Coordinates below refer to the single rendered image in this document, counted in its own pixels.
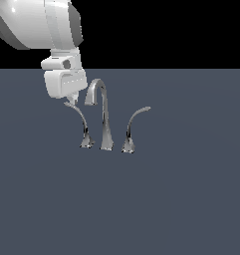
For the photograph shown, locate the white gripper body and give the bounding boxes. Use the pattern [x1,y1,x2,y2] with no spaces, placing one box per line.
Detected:
[43,67,89,100]

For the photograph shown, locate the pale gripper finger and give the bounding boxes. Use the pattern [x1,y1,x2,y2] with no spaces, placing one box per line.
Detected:
[66,94,79,104]

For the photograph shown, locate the chrome curved faucet handle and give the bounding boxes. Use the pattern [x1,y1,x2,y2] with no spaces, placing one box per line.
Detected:
[63,101,96,149]
[120,106,152,154]

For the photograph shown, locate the chrome curved faucet spout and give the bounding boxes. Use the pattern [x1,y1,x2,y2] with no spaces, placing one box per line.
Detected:
[84,78,115,151]

